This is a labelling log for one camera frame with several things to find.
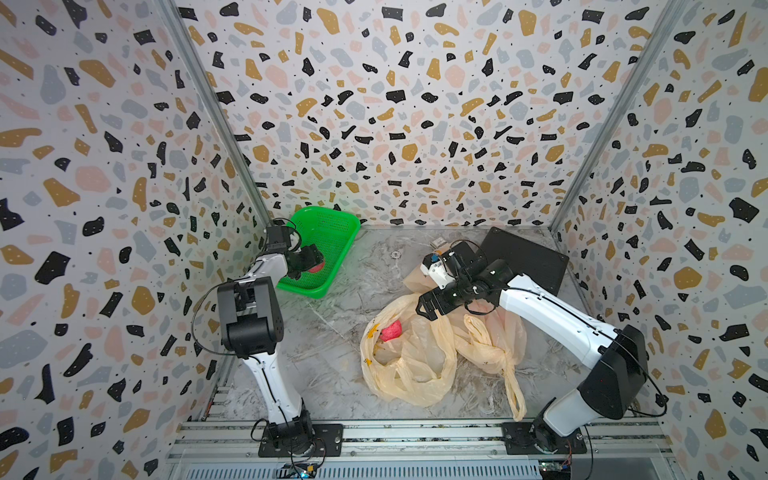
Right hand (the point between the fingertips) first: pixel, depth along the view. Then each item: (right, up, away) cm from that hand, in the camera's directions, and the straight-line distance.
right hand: (429, 303), depth 79 cm
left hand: (-36, +12, +22) cm, 44 cm away
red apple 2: (-10, -9, +7) cm, 15 cm away
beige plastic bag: (+15, -8, -1) cm, 17 cm away
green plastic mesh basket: (-34, +22, +35) cm, 53 cm away
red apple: (-36, +8, +21) cm, 43 cm away
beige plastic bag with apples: (-6, -14, -1) cm, 15 cm away
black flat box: (+41, +9, +24) cm, 48 cm away
